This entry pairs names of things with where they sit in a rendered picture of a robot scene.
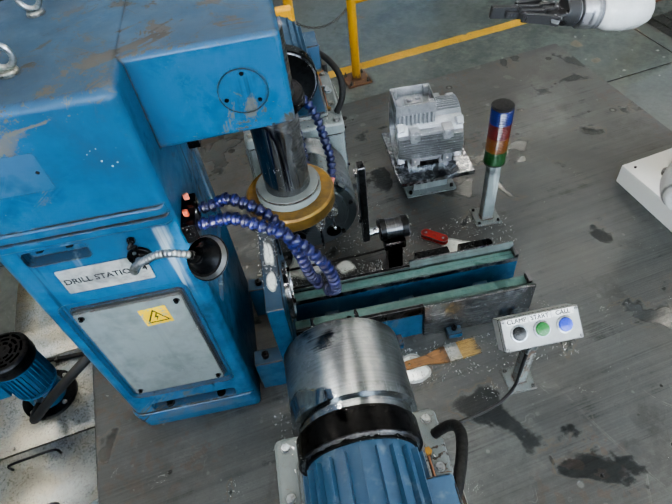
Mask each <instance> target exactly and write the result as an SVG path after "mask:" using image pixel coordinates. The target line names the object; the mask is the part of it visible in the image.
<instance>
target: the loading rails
mask: <svg viewBox="0 0 672 504"><path fill-rule="evenodd" d="M518 256H519V253H518V251H517V250H516V248H515V246H514V245H513V241H512V240H509V241H504V242H499V243H494V244H489V245H484V246H479V247H474V248H469V249H464V250H459V251H454V252H449V253H444V254H439V255H434V256H429V257H424V258H419V259H414V260H409V264H408V265H403V266H398V267H393V268H388V269H383V270H378V271H373V272H368V273H363V274H358V275H353V276H348V277H343V278H340V281H341V285H342V290H341V292H340V294H338V295H336V296H331V297H330V296H327V295H326V294H325V293H324V291H323V288H322V289H319V290H317V289H315V288H314V286H313V285H312V284H308V285H303V286H298V287H293V291H294V296H295V298H296V301H297V303H296V308H297V318H296V320H297V321H295V328H296V335H298V334H300V333H303V332H304V331H306V330H308V329H310V328H311V323H310V318H312V317H313V318H314V321H313V323H314V324H315V326H316V325H318V324H321V323H324V322H327V321H331V320H336V319H342V318H346V317H347V316H351V317H352V318H355V316H354V309H356V311H357V312H358V314H359V318H368V319H372V320H376V321H379V322H382V323H384V324H386V325H388V326H389V327H390V328H391V329H392V330H393V331H394V332H395V334H396V336H397V340H398V343H399V346H400V349H402V348H404V342H403V339H402V338H403V337H407V336H412V335H417V334H422V333H423V335H424V336H426V335H431V334H436V333H441V332H446V334H447V337H448V339H450V338H455V337H460V336H462V334H463V331H462V329H461V328H465V327H470V326H475V325H480V324H485V323H489V322H493V320H492V319H493V318H497V317H502V316H507V315H512V314H517V313H522V312H527V311H529V307H530V304H531V301H532V298H533V294H534V291H535V288H536V284H535V283H532V281H533V279H532V278H531V276H530V274H529V272H525V273H524V275H522V276H517V277H513V276H514V272H515V268H516V264H517V260H518Z"/></svg>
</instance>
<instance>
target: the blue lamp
mask: <svg viewBox="0 0 672 504"><path fill-rule="evenodd" d="M513 114H514V110H512V111H511V112H508V113H499V112H496V111H494V110H493V109H492V107H491V110H490V117H489V123H490V124H491V125H493V126H495V127H498V128H504V127H508V126H510V125H511V124H512V120H513Z"/></svg>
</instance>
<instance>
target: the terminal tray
mask: <svg viewBox="0 0 672 504"><path fill-rule="evenodd" d="M424 85H427V86H424ZM394 89H395V91H393V90H394ZM430 99H433V100H430ZM436 102H437V101H436V99H435V97H434V94H433V92H432V90H431V87H430V85H429V83H425V84H418V85H412V86H405V87H399V88H392V89H390V108H391V109H392V110H391V112H392V111H393V112H392V116H393V114H394V116H393V119H394V118H395V120H394V122H395V123H396V125H398V124H404V126H405V125H406V126H409V125H411V126H412V125H413V124H415V125H417V123H419V124H421V123H423V124H425V122H427V123H429V122H430V121H431V122H432V123H433V122H434V121H435V116H436ZM398 104H400V105H398Z"/></svg>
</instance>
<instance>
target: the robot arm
mask: <svg viewBox="0 0 672 504"><path fill-rule="evenodd" d="M654 10H655V0H559V1H558V2H556V1H548V2H547V1H545V0H519V1H515V3H514V5H491V9H490V12H489V17H490V19H515V18H516V19H520V22H522V23H531V24H541V25H550V26H554V27H558V25H559V26H572V27H573V28H575V29H599V30H602V31H622V30H629V29H633V28H637V27H639V26H640V25H642V24H644V23H646V22H647V21H648V20H649V19H650V18H651V17H652V15H653V12H654ZM661 175H662V177H661V180H660V188H659V189H660V197H661V200H662V202H663V203H664V204H665V205H666V206H667V208H668V209H670V210H671V211H672V161H671V163H670V164H669V165H668V167H665V168H663V169H662V171H661Z"/></svg>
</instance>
